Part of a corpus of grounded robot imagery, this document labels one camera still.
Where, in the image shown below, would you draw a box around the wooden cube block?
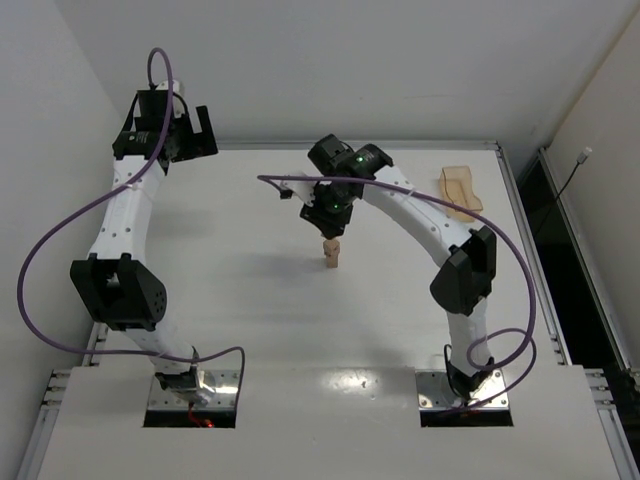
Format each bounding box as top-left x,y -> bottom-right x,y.
323,238 -> 341,257
326,256 -> 339,269

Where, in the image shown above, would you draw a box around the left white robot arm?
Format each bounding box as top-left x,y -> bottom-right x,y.
70,80 -> 217,407

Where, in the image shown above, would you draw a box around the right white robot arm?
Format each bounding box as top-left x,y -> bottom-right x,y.
298,134 -> 497,400

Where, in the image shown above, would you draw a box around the translucent orange plastic holder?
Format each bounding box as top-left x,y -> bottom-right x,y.
439,166 -> 483,213

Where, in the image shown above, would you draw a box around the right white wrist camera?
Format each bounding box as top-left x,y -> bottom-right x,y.
278,171 -> 317,207

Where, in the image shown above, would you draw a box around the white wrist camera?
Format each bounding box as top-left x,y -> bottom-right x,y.
278,171 -> 317,207
156,79 -> 187,111

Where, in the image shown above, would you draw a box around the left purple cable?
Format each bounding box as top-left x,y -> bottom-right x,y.
16,47 -> 246,401

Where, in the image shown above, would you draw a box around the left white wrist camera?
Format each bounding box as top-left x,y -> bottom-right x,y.
156,79 -> 187,111

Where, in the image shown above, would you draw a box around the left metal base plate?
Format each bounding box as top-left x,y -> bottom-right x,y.
147,369 -> 239,412

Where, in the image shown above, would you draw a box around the metal base plate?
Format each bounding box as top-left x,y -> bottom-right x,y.
147,369 -> 239,412
415,370 -> 510,412

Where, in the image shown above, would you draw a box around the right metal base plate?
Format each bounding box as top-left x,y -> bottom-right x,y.
415,370 -> 510,412

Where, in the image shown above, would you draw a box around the red wires under base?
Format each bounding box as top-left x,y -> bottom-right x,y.
187,405 -> 216,429

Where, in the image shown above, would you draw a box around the black cable with white plug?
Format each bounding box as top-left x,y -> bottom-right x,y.
529,146 -> 594,236

